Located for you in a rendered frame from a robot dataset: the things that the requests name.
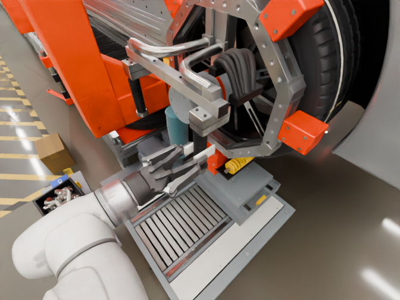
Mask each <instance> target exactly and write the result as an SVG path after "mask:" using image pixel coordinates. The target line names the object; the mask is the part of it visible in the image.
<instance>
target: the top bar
mask: <svg viewBox="0 0 400 300"><path fill-rule="evenodd" d="M125 49H126V52H127V56H128V57H130V58H131V59H133V60H134V61H136V62H137V63H139V64H140V65H141V66H143V67H145V68H146V69H147V70H149V71H150V72H151V73H153V74H154V75H156V76H157V77H159V78H160V79H161V80H163V81H165V82H166V83H167V84H169V85H170V86H171V87H173V88H175V89H176V90H177V91H179V92H180V93H182V94H183V95H184V96H186V97H187V98H189V99H190V100H191V101H193V102H194V103H196V104H197V105H199V106H200V107H202V108H203V109H204V110H206V111H208V112H209V113H210V114H212V115H213V116H214V117H216V118H218V119H219V118H221V117H223V116H225V115H226V114H228V109H229V103H228V102H227V101H225V100H224V99H222V98H219V99H217V100H215V101H213V102H210V101H208V100H207V99H205V98H204V97H202V90H200V89H199V88H197V87H196V86H194V85H193V84H191V83H189V82H188V81H187V80H186V79H184V78H183V76H182V75H181V74H180V72H178V71H177V70H175V69H173V68H172V67H170V66H169V65H167V64H165V63H163V62H162V61H160V60H159V59H157V58H155V57H152V56H149V55H146V54H143V53H142V52H140V51H138V50H137V51H132V50H130V49H129V47H128V45H127V46H125Z"/></svg>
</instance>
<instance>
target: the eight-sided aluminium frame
mask: <svg viewBox="0 0 400 300"><path fill-rule="evenodd" d="M270 1H271V0H183V2H182V4H181V6H180V7H179V9H178V11H177V13H176V15H175V17H174V18H173V21H172V22H171V24H170V27H169V28H167V32H166V42H167V46H173V45H178V44H182V43H185V37H186V35H187V34H188V32H189V30H190V29H191V28H192V26H193V25H194V24H195V22H196V20H197V19H198V18H199V16H200V15H201V13H202V12H203V10H204V9H205V8H206V7H210V8H213V10H215V11H219V12H221V11H224V12H227V13H229V15H232V16H235V17H238V18H242V19H244V20H246V22H247V24H248V26H249V29H250V31H251V33H252V36H253V38H254V41H255V43H256V45H257V47H258V50H259V52H260V54H261V56H262V59H263V61H264V64H265V66H266V68H267V70H268V73H269V75H270V77H271V80H272V82H273V85H274V87H275V89H276V91H277V96H276V100H275V102H274V105H273V109H272V112H271V115H270V118H269V121H268V125H267V128H266V130H265V133H264V137H263V139H258V140H251V141H247V142H241V143H236V142H234V141H233V140H231V138H229V137H228V136H226V135H225V134H224V133H222V132H221V131H219V130H218V129H216V130H214V131H213V132H211V133H209V134H208V138H207V141H208V142H209V143H210V144H212V145H213V144H214V145H215V148H216V149H218V150H219V151H220V152H221V153H222V154H223V155H224V156H226V157H227V158H231V159H234V158H243V157H260V156H262V157H264V156H269V155H271V154H272V153H273V152H274V151H276V150H277V149H278V148H280V147H281V144H282V141H280V140H279V139H278V138H277V137H278V134H279V131H280V129H281V126H282V124H283V121H284V120H285V119H287V118H288V117H289V116H291V115H292V114H293V113H295V111H296V109H297V107H298V105H299V102H300V100H301V98H302V97H303V95H304V90H305V88H306V84H305V81H304V75H303V74H302V73H301V71H300V69H299V66H298V63H297V62H296V59H295V56H294V54H293V51H292V48H291V47H290V44H289V41H288V39H287V38H284V39H282V40H279V41H277V42H273V41H272V40H271V38H270V37H269V35H268V33H267V31H266V29H265V27H264V26H263V24H262V22H261V21H260V20H259V16H260V14H261V12H262V11H263V9H264V8H265V7H266V6H267V4H268V3H269V2H270ZM284 56H285V57H284ZM185 58H186V53H185V54H181V55H176V56H172V57H169V58H168V59H169V65H170V67H172V68H173V69H175V70H177V71H178V72H180V70H179V67H180V63H181V62H182V61H183V60H184V59H185ZM291 73H292V74H291Z"/></svg>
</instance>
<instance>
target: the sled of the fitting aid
mask: <svg viewBox="0 0 400 300"><path fill-rule="evenodd" d="M194 181H195V182H196V183H197V184H198V185H199V186H200V187H201V188H202V189H203V190H204V191H205V192H206V193H207V194H208V195H209V196H210V197H211V198H212V199H213V200H214V201H215V202H216V203H217V204H218V205H219V206H220V207H221V208H222V209H223V210H224V211H225V212H226V213H227V214H228V215H229V216H230V217H231V218H232V219H233V220H234V221H235V222H236V223H237V224H238V225H239V226H241V225H242V224H243V223H244V222H245V221H246V220H247V219H248V218H250V216H251V215H253V213H254V212H256V210H257V209H259V207H261V206H262V205H263V204H264V203H265V202H266V201H267V200H268V199H269V198H270V197H271V196H272V195H273V194H275V193H276V192H277V191H278V189H279V187H280V185H281V184H280V183H279V182H278V181H277V180H275V179H274V178H272V180H271V181H270V182H269V183H268V184H267V185H266V186H264V187H263V188H262V189H261V190H260V191H259V192H258V193H257V194H256V195H255V196H254V197H252V198H251V199H250V200H249V201H248V202H247V203H246V204H245V205H244V206H243V207H242V208H240V209H238V208H237V207H235V206H234V205H233V204H232V203H231V202H230V201H229V200H228V199H227V198H226V197H225V196H224V195H223V194H222V193H221V192H220V191H219V190H218V189H217V188H216V187H215V186H214V185H213V184H212V183H211V182H209V181H208V180H207V179H206V178H205V177H204V176H203V175H202V174H200V175H198V176H197V177H196V178H194Z"/></svg>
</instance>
